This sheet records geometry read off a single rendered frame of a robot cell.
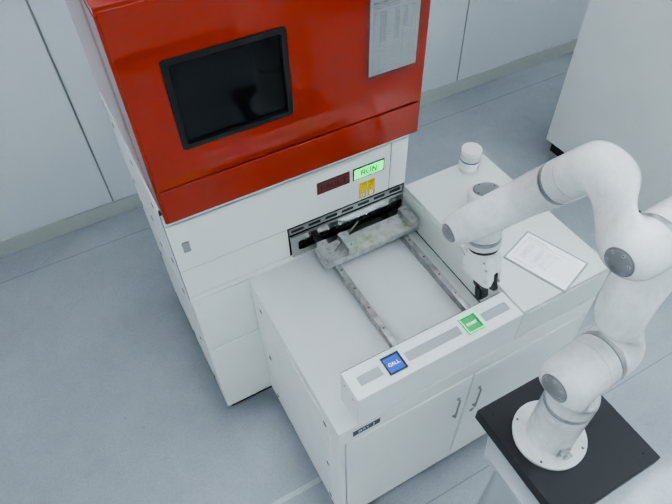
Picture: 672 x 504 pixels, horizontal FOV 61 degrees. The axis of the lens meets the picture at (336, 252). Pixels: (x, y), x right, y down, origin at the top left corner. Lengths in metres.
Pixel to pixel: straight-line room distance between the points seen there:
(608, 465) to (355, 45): 1.24
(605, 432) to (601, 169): 0.86
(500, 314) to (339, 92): 0.77
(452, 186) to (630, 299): 1.03
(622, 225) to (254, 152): 0.93
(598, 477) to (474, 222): 0.75
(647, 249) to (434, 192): 1.12
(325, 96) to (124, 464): 1.75
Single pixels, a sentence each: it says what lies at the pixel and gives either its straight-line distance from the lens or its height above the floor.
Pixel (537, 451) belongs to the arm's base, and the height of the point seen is 0.87.
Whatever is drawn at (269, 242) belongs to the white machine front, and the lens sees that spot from 1.86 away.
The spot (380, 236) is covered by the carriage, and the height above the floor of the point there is 0.88.
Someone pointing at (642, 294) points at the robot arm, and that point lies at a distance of 1.14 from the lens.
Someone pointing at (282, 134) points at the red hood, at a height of 1.39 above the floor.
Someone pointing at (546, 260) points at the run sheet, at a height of 0.97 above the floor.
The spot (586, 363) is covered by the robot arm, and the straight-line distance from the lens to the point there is 1.29.
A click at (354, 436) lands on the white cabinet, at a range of 1.70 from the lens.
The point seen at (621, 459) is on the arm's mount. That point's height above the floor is 0.86.
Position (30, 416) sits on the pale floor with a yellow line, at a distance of 2.92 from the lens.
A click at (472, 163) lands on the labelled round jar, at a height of 1.02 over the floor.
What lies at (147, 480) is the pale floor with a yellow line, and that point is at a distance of 2.59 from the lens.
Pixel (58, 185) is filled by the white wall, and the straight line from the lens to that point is 3.36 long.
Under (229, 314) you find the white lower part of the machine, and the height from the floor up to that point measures 0.68.
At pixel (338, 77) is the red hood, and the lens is 1.55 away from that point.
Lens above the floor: 2.32
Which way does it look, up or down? 49 degrees down
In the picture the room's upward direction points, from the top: 2 degrees counter-clockwise
